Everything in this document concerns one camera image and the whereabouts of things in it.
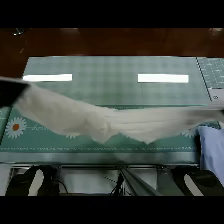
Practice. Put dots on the white garment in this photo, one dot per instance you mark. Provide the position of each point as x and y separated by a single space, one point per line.
100 121

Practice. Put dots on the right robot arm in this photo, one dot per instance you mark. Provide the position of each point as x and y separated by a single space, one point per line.
196 181

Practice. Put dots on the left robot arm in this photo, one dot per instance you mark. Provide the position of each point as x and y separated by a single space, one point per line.
20 181

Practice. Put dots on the light blue garment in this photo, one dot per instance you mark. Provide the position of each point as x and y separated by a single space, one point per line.
213 146

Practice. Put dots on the silver frame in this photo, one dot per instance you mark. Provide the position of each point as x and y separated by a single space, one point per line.
140 185

